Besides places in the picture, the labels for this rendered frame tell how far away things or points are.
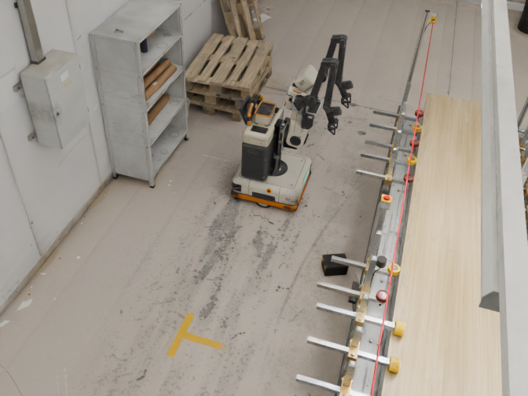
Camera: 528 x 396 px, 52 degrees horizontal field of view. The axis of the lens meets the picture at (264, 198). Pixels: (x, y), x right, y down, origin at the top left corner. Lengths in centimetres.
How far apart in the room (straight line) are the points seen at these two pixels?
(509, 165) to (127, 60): 346
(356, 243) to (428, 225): 116
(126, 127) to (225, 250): 145
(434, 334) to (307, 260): 173
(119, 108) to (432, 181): 278
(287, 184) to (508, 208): 346
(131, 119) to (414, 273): 284
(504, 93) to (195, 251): 315
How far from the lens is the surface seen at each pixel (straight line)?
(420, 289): 365
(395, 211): 455
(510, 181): 200
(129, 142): 530
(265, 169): 502
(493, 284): 174
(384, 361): 320
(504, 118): 233
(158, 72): 545
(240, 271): 472
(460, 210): 430
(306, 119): 476
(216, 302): 451
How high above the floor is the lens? 359
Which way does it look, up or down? 42 degrees down
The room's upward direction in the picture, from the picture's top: 4 degrees clockwise
